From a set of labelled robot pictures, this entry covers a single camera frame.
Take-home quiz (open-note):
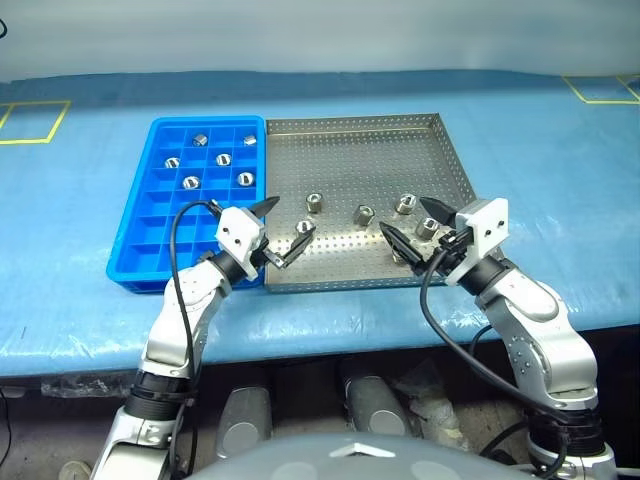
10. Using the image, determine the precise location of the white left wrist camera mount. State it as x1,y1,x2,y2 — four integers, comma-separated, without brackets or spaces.
214,206,266,280

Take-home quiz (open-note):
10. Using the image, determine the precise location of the grey robot torso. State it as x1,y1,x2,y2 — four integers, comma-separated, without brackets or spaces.
189,432,531,480

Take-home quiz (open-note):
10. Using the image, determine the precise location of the blue plastic table cover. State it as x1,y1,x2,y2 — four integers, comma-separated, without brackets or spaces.
0,69,640,379

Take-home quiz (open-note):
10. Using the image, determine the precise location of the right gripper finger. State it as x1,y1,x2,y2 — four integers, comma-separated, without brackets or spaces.
418,195,458,228
378,222,430,277

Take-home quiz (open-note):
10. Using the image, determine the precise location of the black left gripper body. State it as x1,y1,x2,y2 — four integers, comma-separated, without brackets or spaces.
253,234,287,274

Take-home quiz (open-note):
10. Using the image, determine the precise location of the crumpled clear plastic bag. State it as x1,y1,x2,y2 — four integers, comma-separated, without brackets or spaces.
394,359,461,441

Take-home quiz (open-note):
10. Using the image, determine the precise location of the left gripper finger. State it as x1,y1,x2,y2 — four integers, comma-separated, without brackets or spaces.
251,195,281,220
278,230,316,270

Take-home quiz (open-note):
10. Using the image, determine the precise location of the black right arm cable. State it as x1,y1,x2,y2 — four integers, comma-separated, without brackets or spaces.
419,234,576,480

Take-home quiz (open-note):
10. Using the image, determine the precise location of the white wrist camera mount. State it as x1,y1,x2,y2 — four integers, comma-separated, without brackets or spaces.
444,197,511,286
214,206,266,280

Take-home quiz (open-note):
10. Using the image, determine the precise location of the perforated metal tray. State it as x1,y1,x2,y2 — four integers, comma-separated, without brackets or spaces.
263,112,479,294

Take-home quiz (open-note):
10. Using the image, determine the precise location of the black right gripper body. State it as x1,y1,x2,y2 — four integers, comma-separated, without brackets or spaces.
422,225,474,278

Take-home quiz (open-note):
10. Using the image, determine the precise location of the black crumpled plastic strip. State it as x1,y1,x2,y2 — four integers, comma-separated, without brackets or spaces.
39,372,139,399

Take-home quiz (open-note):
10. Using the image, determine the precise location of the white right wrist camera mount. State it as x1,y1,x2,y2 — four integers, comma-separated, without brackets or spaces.
444,197,511,286

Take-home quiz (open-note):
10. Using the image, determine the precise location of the blue compartment tray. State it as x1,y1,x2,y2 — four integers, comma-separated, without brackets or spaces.
105,115,269,296

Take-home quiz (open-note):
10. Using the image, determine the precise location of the grey rounded robot knee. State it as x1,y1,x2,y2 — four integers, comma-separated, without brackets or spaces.
344,374,416,451
214,384,274,461

